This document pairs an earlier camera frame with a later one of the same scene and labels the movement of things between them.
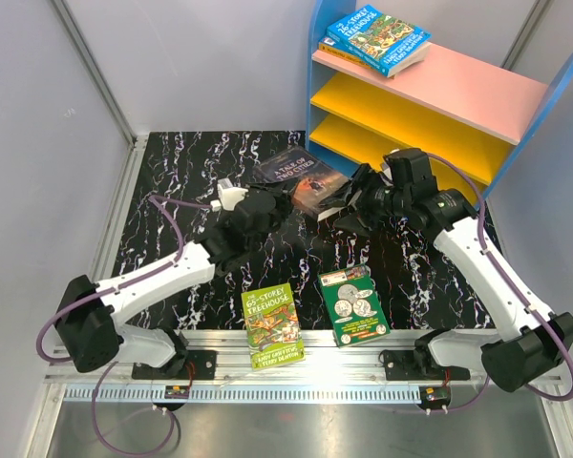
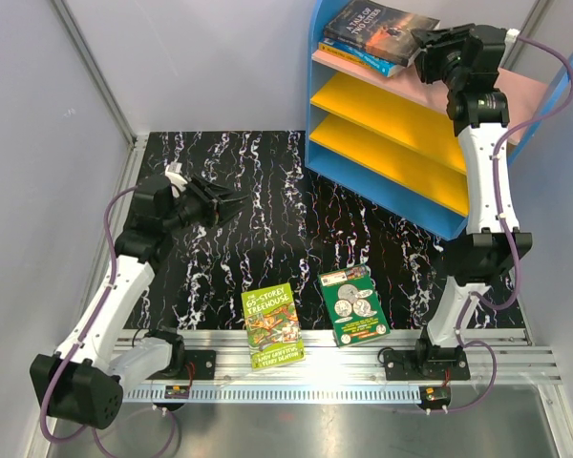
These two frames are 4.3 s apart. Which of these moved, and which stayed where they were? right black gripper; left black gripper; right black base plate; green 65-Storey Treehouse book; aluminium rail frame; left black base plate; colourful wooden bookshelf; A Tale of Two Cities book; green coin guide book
Moved: left black gripper; right black gripper; A Tale of Two Cities book
Stayed: left black base plate; green 65-Storey Treehouse book; colourful wooden bookshelf; green coin guide book; aluminium rail frame; right black base plate
